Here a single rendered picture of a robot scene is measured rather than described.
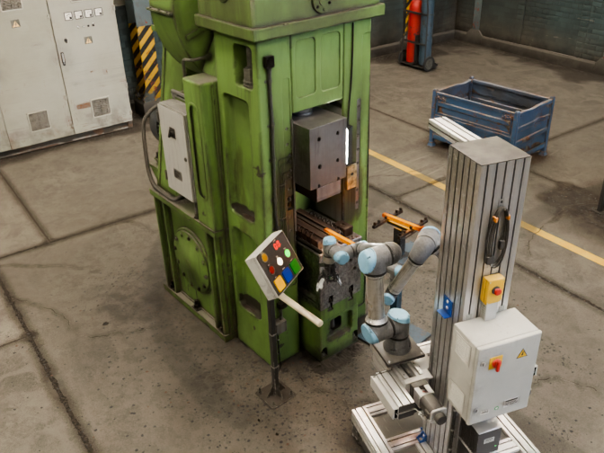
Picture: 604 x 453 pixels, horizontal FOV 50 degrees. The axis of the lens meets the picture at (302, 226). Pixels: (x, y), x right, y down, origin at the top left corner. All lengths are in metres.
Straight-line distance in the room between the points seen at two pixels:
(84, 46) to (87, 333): 4.45
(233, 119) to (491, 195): 1.85
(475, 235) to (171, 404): 2.48
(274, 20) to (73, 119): 5.60
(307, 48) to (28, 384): 2.99
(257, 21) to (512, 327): 2.00
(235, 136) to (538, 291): 2.89
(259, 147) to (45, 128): 5.33
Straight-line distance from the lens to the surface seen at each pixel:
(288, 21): 3.68
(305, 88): 3.90
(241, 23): 3.63
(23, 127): 8.76
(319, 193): 4.02
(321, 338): 4.57
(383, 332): 3.38
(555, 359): 5.01
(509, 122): 7.51
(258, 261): 3.65
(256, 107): 3.73
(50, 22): 8.63
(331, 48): 3.98
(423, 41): 11.25
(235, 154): 4.15
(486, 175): 2.80
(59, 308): 5.66
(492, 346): 3.04
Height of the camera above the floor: 3.13
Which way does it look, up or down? 30 degrees down
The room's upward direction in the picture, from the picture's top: 2 degrees counter-clockwise
